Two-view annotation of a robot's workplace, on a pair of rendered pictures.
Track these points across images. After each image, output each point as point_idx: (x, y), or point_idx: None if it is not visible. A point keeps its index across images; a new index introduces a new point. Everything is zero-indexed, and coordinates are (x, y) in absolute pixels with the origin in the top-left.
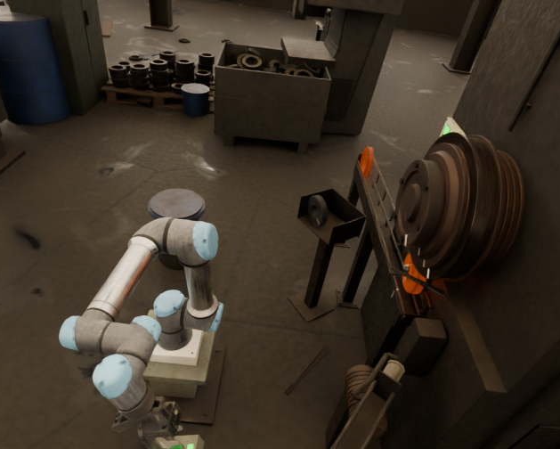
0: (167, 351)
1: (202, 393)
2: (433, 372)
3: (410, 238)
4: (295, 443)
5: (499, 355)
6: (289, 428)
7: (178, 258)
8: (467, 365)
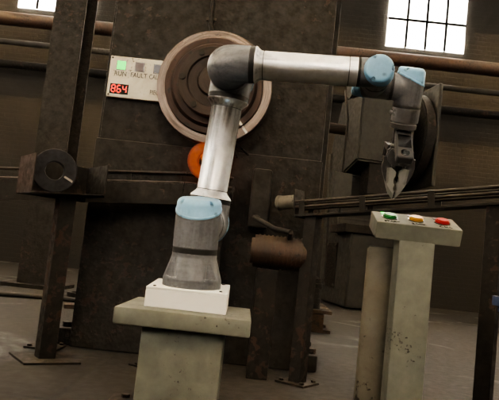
0: (221, 289)
1: None
2: (271, 213)
3: None
4: (262, 388)
5: (301, 153)
6: (246, 387)
7: (240, 94)
8: (299, 167)
